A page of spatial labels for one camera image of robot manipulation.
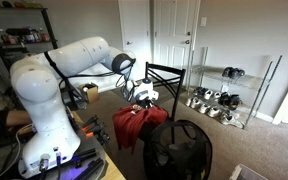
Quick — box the red printed t-shirt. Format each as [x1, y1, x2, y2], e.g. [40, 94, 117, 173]
[112, 103, 169, 154]

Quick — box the black metal chair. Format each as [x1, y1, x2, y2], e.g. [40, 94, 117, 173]
[115, 61, 187, 151]

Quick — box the black aluminium rail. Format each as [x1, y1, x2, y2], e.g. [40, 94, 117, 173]
[73, 147, 99, 168]
[78, 157, 106, 180]

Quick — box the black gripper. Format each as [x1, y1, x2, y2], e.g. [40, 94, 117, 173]
[135, 97, 155, 110]

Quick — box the black shoe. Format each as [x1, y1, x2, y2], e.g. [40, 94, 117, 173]
[218, 92, 232, 106]
[228, 94, 244, 111]
[232, 68, 246, 80]
[222, 66, 235, 79]

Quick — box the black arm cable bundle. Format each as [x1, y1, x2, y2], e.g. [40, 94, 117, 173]
[43, 51, 138, 103]

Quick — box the grey blue garment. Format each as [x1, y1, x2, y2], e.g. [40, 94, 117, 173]
[160, 141, 200, 171]

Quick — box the black mesh laundry bag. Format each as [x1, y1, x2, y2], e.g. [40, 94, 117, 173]
[142, 119, 214, 180]

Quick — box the red labelled bottle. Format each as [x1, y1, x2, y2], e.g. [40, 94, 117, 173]
[38, 28, 51, 43]

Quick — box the clear plastic bin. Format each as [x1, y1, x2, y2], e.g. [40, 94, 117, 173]
[228, 163, 270, 180]

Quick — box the white cable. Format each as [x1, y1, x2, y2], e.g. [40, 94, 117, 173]
[0, 122, 34, 180]

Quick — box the open cardboard box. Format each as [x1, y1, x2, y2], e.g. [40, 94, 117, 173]
[78, 82, 100, 104]

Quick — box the green flat item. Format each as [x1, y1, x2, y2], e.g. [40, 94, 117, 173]
[13, 1, 44, 10]

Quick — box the small jar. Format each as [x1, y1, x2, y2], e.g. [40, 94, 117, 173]
[6, 33, 19, 46]

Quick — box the white door with round knob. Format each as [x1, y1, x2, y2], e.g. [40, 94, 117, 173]
[153, 0, 199, 88]

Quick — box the dark bottle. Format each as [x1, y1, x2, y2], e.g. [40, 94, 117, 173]
[23, 27, 36, 44]

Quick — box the black metal shelf unit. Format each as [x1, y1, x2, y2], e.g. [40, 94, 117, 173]
[0, 5, 86, 111]

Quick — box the black cable blue connector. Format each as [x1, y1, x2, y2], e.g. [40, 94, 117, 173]
[52, 146, 64, 180]

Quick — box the dark blue sneaker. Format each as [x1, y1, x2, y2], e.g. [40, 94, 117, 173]
[193, 86, 207, 96]

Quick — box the grey connector cable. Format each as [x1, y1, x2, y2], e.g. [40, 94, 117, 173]
[38, 154, 51, 180]

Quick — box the black clamp orange handle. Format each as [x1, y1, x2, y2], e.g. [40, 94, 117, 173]
[81, 114, 100, 133]
[85, 123, 111, 145]

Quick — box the chrome wire shoe rack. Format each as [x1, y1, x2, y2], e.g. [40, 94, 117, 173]
[186, 46, 283, 130]

